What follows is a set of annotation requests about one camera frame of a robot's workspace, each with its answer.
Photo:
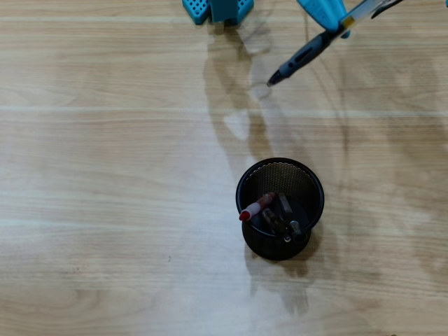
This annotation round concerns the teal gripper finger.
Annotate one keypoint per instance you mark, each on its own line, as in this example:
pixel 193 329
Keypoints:
pixel 322 12
pixel 346 34

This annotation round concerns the grey grip clear pen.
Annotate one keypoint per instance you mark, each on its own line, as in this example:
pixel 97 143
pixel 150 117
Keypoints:
pixel 301 57

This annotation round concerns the red gel pen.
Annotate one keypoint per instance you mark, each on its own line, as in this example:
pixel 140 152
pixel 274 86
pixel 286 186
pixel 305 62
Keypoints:
pixel 255 208

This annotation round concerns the thin clear black-ink pen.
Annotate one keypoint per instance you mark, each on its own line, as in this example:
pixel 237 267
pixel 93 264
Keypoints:
pixel 274 222

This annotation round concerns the thick black chrome-tip pen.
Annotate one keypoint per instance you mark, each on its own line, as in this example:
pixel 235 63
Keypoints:
pixel 297 231

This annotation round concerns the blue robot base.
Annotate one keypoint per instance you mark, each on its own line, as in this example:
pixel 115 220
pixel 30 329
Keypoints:
pixel 224 8

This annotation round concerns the black mesh pen holder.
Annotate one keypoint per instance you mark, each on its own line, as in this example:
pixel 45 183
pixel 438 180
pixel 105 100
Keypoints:
pixel 280 250

